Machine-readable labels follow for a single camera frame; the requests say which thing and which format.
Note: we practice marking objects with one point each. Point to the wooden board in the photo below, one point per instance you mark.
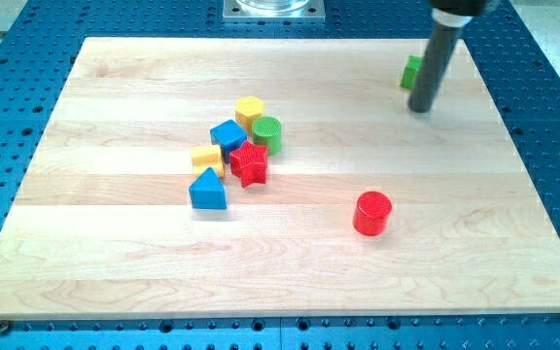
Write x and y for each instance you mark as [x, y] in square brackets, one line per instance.
[103, 225]

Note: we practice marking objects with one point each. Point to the blue cube block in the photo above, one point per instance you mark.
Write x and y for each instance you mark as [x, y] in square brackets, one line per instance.
[229, 136]

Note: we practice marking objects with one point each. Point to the yellow hexagon block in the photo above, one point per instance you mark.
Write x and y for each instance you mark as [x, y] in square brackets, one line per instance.
[247, 110]

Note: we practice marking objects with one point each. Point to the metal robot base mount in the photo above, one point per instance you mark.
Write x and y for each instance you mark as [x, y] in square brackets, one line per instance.
[243, 10]

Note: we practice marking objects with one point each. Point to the green cylinder block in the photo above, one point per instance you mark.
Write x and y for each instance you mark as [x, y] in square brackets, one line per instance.
[267, 131]

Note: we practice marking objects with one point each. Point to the blue triangle block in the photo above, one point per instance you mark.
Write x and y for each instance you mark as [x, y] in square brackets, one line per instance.
[208, 192]

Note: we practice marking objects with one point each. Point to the red cylinder block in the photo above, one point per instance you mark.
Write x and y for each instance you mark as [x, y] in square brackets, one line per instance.
[372, 213]

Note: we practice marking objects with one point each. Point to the red star block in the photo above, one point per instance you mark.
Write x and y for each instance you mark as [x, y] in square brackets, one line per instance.
[249, 163]

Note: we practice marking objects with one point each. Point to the robot arm with grey rod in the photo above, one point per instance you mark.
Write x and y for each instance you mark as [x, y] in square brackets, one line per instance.
[450, 18]

